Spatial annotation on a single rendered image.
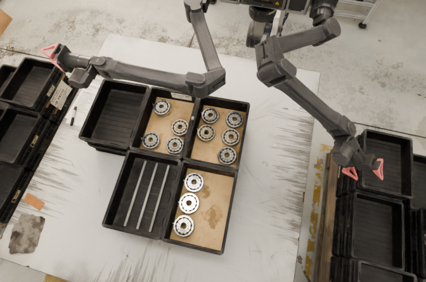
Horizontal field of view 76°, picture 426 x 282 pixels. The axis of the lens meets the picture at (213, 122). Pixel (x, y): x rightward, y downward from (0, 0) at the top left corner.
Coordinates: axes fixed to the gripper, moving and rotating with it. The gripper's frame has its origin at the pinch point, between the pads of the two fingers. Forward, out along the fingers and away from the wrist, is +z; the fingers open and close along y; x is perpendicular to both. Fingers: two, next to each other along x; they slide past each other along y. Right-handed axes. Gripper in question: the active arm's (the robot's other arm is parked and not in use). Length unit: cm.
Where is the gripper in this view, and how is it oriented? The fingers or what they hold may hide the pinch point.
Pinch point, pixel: (47, 54)
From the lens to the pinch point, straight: 128.1
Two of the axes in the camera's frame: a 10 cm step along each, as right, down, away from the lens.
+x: 2.6, -8.9, 3.7
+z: -9.6, -2.2, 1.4
